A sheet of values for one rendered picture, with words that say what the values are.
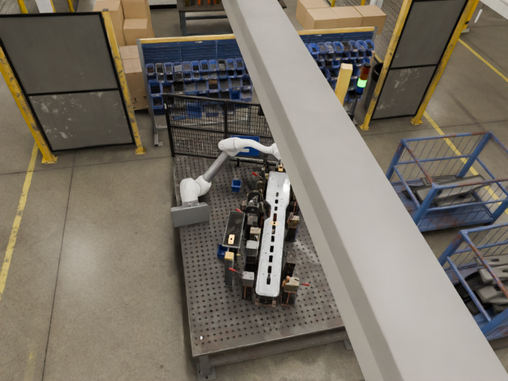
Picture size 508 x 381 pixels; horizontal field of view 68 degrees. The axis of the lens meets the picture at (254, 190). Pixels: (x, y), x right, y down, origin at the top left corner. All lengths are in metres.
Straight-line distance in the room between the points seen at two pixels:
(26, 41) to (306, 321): 4.01
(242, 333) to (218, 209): 1.31
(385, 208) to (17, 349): 4.12
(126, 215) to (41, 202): 1.10
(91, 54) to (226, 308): 3.17
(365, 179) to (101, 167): 5.13
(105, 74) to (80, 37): 0.48
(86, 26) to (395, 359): 4.51
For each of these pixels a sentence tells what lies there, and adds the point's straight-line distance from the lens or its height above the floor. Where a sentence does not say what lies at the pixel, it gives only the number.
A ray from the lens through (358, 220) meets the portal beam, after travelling 0.51.
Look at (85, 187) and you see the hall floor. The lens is 5.36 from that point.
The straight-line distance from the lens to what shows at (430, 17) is 5.73.
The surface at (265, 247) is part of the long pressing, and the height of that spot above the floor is 1.00.
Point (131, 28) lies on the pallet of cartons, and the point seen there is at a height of 0.75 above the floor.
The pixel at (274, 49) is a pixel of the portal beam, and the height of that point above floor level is 3.33.
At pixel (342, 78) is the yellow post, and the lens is 3.64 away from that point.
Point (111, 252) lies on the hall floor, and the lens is 4.61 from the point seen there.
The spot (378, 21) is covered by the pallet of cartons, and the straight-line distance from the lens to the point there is 6.61.
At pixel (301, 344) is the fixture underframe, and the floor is 0.23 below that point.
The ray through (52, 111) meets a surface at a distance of 5.36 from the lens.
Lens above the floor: 3.72
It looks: 48 degrees down
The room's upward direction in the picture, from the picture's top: 4 degrees clockwise
